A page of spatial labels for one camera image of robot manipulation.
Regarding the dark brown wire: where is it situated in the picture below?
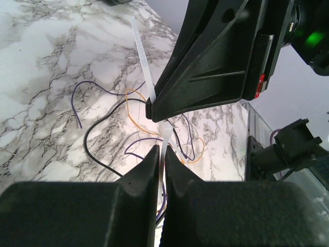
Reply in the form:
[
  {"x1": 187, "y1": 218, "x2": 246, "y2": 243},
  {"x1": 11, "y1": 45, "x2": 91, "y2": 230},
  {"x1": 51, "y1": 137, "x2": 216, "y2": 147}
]
[{"x1": 83, "y1": 97, "x2": 187, "y2": 178}]

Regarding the yellow wire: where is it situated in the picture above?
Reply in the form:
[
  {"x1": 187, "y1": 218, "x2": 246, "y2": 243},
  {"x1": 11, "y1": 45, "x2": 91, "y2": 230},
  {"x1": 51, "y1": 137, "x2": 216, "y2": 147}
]
[{"x1": 125, "y1": 89, "x2": 206, "y2": 165}]

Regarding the purple wire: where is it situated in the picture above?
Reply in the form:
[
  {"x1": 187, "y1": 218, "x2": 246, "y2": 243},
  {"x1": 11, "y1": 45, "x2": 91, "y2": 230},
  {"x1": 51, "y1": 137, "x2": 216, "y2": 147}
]
[{"x1": 71, "y1": 81, "x2": 197, "y2": 222}]

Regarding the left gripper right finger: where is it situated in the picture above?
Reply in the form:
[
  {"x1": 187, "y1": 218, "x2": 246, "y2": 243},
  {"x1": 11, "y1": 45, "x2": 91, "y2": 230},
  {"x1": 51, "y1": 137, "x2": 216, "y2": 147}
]
[{"x1": 160, "y1": 148, "x2": 328, "y2": 246}]

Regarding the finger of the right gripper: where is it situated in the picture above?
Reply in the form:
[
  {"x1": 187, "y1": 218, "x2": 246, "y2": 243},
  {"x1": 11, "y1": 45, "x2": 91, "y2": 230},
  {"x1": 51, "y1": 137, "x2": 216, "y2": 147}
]
[
  {"x1": 145, "y1": 0, "x2": 250, "y2": 120},
  {"x1": 155, "y1": 0, "x2": 265, "y2": 123}
]

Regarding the white plastic zip tie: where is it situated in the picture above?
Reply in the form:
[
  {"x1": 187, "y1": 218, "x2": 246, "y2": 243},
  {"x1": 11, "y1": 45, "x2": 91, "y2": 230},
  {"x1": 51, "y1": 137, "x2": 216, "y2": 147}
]
[{"x1": 131, "y1": 16, "x2": 179, "y2": 203}]

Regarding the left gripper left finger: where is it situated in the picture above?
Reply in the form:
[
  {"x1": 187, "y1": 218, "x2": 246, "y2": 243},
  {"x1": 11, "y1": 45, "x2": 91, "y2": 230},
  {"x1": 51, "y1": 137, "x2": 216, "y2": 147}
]
[{"x1": 1, "y1": 145, "x2": 160, "y2": 246}]

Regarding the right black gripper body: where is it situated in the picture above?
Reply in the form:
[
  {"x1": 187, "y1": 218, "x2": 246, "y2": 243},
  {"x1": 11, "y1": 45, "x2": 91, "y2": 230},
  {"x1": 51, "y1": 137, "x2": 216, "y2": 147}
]
[{"x1": 242, "y1": 1, "x2": 328, "y2": 100}]

